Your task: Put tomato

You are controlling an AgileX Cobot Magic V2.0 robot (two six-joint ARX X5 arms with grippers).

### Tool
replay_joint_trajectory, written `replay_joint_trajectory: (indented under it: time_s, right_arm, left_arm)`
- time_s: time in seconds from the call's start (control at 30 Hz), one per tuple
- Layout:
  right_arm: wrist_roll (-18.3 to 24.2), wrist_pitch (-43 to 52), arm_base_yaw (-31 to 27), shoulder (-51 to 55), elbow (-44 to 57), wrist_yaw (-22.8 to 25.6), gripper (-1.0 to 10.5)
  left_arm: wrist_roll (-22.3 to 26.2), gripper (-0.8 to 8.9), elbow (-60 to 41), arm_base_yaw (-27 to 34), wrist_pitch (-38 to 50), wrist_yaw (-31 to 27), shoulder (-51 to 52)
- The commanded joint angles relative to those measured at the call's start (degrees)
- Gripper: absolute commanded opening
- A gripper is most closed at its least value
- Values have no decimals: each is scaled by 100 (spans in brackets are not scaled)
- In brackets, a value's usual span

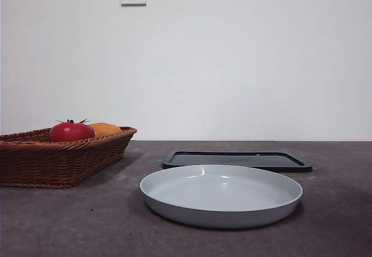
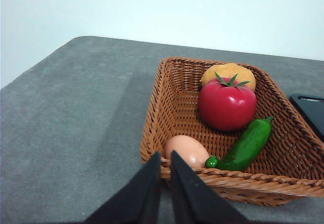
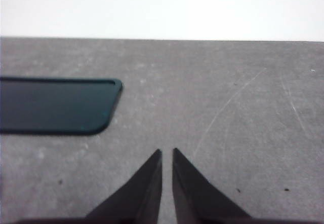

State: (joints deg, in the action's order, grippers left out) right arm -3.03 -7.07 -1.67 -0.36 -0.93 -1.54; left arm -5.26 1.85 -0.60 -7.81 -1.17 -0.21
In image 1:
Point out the black rectangular tray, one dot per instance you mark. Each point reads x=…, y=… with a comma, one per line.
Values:
x=261, y=159

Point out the orange round bread bun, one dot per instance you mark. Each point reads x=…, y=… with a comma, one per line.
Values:
x=106, y=129

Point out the brown woven wicker basket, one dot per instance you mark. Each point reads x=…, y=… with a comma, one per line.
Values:
x=52, y=164

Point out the red tomato with green calyx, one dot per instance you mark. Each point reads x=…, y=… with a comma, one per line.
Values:
x=71, y=132

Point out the grey round plate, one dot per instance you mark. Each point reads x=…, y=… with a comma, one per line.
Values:
x=221, y=196

